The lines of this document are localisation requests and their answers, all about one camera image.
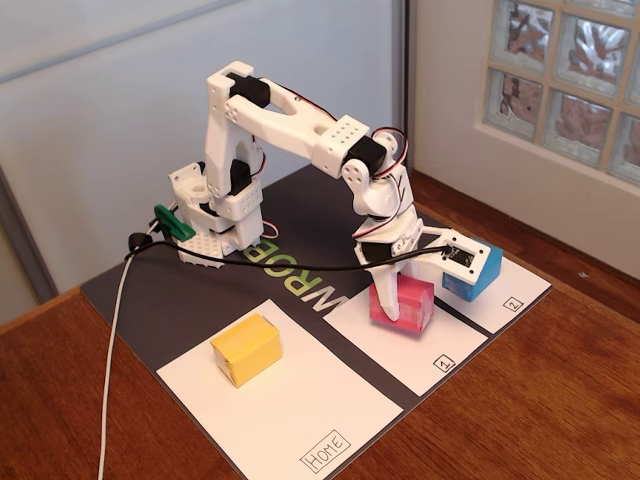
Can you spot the yellow paper box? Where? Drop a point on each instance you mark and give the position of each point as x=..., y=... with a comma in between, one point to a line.
x=245, y=345

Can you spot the glass block window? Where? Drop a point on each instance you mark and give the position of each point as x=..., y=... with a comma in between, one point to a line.
x=565, y=80

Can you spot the white sheet marked home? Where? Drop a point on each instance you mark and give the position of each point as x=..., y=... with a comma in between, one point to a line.
x=280, y=410

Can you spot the white sheet marked one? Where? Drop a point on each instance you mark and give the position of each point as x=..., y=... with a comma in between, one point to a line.
x=400, y=360

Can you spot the frosted glass sliding door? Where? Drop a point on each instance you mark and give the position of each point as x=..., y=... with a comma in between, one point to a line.
x=125, y=125

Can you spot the blue paper box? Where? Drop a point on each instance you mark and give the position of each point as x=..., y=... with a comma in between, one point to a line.
x=485, y=282

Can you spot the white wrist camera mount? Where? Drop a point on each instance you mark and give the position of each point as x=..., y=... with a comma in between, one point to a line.
x=465, y=257

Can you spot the grey metal door frame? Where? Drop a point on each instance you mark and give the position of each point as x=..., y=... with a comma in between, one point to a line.
x=402, y=60

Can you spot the green clamp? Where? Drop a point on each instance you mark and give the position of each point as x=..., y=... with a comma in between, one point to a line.
x=172, y=225

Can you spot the black printed mat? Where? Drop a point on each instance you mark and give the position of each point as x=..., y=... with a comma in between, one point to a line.
x=175, y=295

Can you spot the grey metal post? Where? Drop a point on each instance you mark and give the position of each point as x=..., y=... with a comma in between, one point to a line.
x=25, y=240

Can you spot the red paper box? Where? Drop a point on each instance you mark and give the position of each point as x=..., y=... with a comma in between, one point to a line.
x=415, y=302

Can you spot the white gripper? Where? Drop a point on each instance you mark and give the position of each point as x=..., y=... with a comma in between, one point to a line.
x=386, y=282

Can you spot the white sheet marked two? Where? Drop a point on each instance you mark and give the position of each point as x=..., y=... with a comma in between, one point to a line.
x=520, y=295

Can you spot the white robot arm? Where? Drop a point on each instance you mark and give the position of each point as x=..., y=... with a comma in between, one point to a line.
x=280, y=125

